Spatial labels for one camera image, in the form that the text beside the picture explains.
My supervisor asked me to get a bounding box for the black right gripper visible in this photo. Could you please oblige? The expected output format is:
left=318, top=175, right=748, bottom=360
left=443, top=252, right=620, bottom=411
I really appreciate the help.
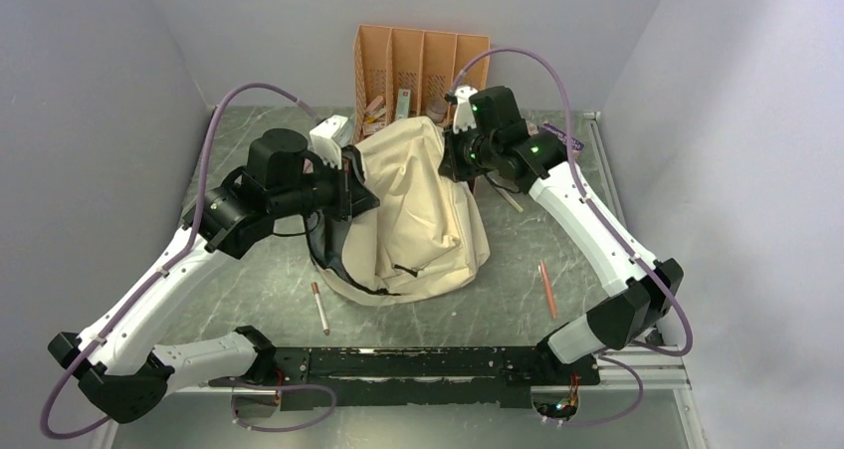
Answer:
left=438, top=118, right=499, bottom=183

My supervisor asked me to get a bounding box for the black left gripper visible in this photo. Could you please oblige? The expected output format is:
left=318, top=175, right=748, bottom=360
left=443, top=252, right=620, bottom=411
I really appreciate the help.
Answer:
left=271, top=150, right=381, bottom=221

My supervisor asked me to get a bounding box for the beige canvas backpack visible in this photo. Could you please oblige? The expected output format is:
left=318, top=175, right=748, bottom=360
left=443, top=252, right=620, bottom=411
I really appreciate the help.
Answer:
left=308, top=116, right=490, bottom=306

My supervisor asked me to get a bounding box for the purple Treehouse book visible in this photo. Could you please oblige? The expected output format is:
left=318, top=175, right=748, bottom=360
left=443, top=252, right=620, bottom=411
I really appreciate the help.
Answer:
left=539, top=122, right=584, bottom=155

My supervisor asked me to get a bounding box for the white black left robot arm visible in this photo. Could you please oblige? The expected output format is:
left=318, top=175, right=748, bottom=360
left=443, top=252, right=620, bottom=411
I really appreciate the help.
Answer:
left=48, top=128, right=379, bottom=424

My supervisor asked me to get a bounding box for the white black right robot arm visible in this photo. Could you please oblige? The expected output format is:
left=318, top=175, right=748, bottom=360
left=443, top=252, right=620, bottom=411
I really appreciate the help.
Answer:
left=440, top=86, right=684, bottom=383

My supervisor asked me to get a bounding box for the grey glue stick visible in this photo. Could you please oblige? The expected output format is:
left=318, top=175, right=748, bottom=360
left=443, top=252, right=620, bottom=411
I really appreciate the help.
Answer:
left=425, top=99, right=449, bottom=124

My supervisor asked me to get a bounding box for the red white small box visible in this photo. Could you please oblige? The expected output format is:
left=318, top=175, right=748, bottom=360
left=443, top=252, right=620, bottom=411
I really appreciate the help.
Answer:
left=362, top=95, right=387, bottom=135

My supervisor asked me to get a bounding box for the teal white box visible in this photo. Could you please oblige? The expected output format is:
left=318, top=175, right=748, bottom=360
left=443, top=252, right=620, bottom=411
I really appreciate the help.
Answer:
left=394, top=89, right=412, bottom=120

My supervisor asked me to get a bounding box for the white brown marker pen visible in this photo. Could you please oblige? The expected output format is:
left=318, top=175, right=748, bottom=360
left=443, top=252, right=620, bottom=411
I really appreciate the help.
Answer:
left=311, top=282, right=330, bottom=336

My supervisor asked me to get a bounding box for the orange plastic desk organizer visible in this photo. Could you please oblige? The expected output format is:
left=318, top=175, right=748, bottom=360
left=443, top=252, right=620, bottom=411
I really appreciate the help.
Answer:
left=353, top=25, right=492, bottom=141

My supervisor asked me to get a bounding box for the orange pencil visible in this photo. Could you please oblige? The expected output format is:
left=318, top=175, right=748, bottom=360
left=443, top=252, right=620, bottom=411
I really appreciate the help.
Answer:
left=538, top=261, right=557, bottom=320

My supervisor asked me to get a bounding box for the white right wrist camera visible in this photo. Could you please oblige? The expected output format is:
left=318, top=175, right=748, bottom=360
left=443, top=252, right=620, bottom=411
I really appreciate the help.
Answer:
left=446, top=86, right=478, bottom=134

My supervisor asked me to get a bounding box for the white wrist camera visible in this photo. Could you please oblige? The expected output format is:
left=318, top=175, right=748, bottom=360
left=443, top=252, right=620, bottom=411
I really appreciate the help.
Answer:
left=446, top=86, right=478, bottom=134
left=309, top=114, right=354, bottom=169

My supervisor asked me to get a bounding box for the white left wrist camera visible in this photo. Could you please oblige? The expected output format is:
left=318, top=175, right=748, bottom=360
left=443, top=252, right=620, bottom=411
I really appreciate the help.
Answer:
left=309, top=114, right=354, bottom=169

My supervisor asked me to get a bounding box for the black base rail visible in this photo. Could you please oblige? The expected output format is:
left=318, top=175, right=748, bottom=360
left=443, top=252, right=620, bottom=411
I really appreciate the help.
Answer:
left=209, top=345, right=601, bottom=411

